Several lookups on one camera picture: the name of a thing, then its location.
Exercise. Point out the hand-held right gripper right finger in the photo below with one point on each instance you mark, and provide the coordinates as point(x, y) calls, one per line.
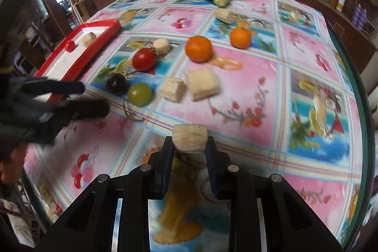
point(212, 178)

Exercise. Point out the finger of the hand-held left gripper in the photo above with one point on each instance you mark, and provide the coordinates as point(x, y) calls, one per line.
point(91, 108)
point(59, 87)

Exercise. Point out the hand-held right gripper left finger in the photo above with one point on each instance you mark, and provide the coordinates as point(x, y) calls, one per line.
point(167, 175)

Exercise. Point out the red tray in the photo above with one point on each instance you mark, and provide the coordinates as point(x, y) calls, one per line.
point(62, 66)

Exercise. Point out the beige sugarcane piece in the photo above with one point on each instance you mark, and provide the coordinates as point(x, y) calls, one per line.
point(225, 15)
point(173, 90)
point(161, 47)
point(189, 138)
point(89, 39)

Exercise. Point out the orange tangerine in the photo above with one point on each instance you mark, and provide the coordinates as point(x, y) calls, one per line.
point(240, 37)
point(198, 48)

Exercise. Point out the person's left hand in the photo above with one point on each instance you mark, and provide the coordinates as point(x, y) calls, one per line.
point(9, 166)

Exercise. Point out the dark purple grape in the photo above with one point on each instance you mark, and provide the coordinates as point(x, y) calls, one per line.
point(116, 83)

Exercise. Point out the small red cherry tomato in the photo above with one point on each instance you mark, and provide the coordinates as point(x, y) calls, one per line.
point(70, 46)

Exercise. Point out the green grape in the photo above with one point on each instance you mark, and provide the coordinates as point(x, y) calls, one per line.
point(140, 94)

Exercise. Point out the large red cherry tomato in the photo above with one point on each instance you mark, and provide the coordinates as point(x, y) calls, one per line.
point(143, 60)

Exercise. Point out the square beige sugarcane block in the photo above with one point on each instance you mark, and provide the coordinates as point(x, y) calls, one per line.
point(203, 83)

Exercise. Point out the printed pink tablecloth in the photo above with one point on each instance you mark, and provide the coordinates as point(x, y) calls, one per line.
point(251, 86)

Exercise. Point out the purple bottle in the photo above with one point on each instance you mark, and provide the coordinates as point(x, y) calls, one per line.
point(363, 18)
point(356, 15)

